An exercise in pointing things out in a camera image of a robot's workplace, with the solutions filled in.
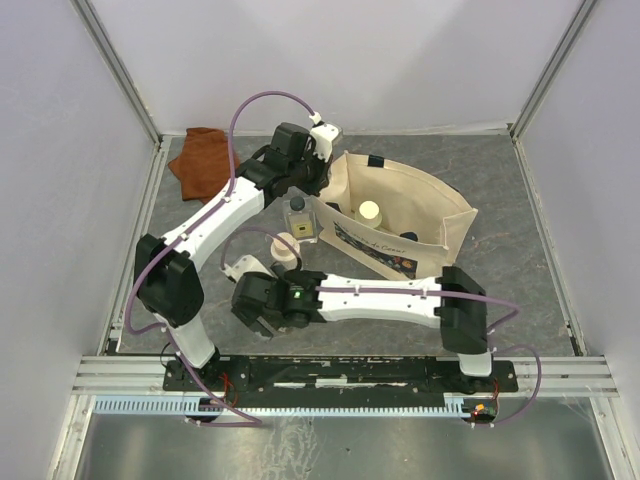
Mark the pale green lotion bottle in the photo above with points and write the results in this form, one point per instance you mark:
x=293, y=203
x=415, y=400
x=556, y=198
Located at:
x=368, y=213

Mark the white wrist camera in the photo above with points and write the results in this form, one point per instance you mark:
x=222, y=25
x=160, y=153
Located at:
x=245, y=264
x=326, y=136

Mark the aluminium frame rail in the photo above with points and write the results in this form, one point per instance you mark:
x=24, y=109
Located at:
x=119, y=375

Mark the beige pump bottle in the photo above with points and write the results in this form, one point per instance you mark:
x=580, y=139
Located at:
x=286, y=251

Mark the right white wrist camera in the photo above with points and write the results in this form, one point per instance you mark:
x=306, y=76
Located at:
x=245, y=264

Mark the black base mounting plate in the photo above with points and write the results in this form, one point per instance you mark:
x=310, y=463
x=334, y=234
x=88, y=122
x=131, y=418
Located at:
x=317, y=381

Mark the cream canvas tote bag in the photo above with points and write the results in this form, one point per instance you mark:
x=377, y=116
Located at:
x=424, y=220

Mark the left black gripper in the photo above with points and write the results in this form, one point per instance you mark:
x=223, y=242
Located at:
x=321, y=180

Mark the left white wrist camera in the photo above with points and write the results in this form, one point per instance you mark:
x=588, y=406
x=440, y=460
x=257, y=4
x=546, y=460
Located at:
x=326, y=136

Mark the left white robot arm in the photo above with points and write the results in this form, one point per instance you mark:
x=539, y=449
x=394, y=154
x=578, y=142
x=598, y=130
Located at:
x=167, y=269

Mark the brown folded towel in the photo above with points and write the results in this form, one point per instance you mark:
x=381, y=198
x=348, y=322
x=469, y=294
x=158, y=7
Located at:
x=202, y=167

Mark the small circuit board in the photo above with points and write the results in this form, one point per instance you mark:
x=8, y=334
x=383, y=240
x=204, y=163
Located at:
x=484, y=412

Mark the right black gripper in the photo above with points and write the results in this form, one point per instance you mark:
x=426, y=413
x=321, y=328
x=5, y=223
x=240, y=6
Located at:
x=250, y=320

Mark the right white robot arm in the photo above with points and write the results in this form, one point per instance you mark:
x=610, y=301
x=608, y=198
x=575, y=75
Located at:
x=451, y=302

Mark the blue slotted cable duct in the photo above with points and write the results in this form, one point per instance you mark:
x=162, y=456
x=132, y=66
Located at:
x=195, y=406

